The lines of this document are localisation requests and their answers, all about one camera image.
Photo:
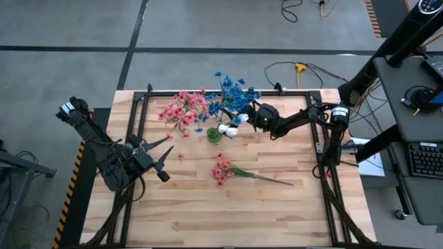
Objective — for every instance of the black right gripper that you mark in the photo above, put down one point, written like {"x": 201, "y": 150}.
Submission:
{"x": 266, "y": 117}

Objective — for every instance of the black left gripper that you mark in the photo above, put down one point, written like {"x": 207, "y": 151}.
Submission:
{"x": 129, "y": 155}

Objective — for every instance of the white artificial tulip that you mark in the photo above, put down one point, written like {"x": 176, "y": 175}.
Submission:
{"x": 232, "y": 131}
{"x": 223, "y": 128}
{"x": 243, "y": 118}

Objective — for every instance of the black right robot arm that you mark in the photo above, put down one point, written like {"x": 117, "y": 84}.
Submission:
{"x": 301, "y": 119}

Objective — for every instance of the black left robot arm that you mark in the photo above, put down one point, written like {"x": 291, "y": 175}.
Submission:
{"x": 86, "y": 128}

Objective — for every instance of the tall clear glass vase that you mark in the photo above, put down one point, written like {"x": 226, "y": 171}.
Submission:
{"x": 182, "y": 128}

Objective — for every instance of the yellow power plug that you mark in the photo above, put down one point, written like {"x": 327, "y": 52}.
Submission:
{"x": 299, "y": 67}

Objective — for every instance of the black hazard-striped floor platform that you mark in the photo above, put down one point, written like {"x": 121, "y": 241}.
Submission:
{"x": 86, "y": 207}

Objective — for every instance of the red zip tie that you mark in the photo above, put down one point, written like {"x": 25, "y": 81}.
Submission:
{"x": 327, "y": 174}

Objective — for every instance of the white paper sheet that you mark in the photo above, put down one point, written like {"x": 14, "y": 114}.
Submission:
{"x": 372, "y": 166}

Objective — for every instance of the grey metal table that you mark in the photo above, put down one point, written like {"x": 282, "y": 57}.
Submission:
{"x": 20, "y": 164}

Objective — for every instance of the grey desk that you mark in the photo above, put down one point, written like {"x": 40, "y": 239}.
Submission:
{"x": 398, "y": 114}

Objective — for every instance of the dark mat orange-striped edge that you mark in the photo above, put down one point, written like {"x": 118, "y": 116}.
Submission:
{"x": 394, "y": 17}

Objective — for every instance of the black caster wheel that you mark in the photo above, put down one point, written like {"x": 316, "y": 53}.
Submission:
{"x": 400, "y": 214}

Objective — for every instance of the black tower fan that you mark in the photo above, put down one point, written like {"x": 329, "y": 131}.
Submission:
{"x": 408, "y": 31}

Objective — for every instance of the black keyboard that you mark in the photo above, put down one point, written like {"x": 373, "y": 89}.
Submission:
{"x": 427, "y": 160}

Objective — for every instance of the dark tablet device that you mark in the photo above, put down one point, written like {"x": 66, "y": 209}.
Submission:
{"x": 436, "y": 65}

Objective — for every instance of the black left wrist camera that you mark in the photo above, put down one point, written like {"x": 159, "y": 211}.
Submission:
{"x": 143, "y": 160}

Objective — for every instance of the black aluminium frame rail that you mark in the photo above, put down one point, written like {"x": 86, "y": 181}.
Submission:
{"x": 128, "y": 221}
{"x": 166, "y": 93}
{"x": 329, "y": 214}

